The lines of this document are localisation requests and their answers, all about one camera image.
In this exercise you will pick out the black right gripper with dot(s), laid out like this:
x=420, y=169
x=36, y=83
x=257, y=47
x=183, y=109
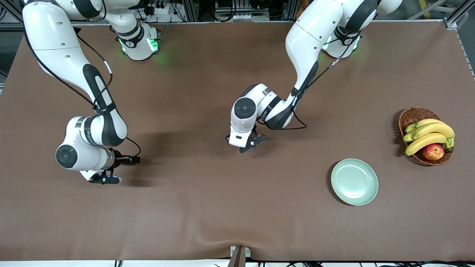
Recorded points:
x=121, y=159

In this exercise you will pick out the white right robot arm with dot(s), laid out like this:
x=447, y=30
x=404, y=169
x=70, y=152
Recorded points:
x=55, y=37

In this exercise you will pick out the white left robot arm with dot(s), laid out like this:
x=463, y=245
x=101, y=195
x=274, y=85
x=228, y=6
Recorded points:
x=311, y=37

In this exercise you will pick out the mint green round plate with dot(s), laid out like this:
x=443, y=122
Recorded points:
x=354, y=181

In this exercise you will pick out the brown table cloth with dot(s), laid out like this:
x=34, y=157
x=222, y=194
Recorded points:
x=222, y=193

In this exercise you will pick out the white terminal block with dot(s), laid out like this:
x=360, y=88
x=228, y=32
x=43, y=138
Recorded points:
x=243, y=17

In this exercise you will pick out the white power strip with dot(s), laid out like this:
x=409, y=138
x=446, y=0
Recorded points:
x=163, y=9

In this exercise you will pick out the brown wicker basket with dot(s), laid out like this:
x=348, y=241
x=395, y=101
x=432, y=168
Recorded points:
x=413, y=115

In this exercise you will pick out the yellow banana bunch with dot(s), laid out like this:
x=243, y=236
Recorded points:
x=426, y=141

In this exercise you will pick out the red yellow apple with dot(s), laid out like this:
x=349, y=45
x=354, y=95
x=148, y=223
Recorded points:
x=433, y=152

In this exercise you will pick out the metal clamp bracket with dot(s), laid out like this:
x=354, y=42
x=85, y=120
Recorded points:
x=239, y=256

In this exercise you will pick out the aluminium frame profile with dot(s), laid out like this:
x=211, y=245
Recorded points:
x=449, y=24

